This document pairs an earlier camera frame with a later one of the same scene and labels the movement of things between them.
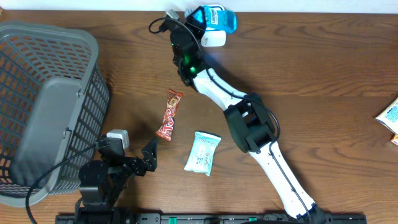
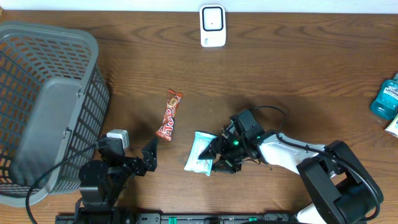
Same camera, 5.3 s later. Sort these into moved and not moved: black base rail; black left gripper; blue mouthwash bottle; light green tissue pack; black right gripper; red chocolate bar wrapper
Moved: blue mouthwash bottle; black right gripper
Not moved: black left gripper; light green tissue pack; black base rail; red chocolate bar wrapper
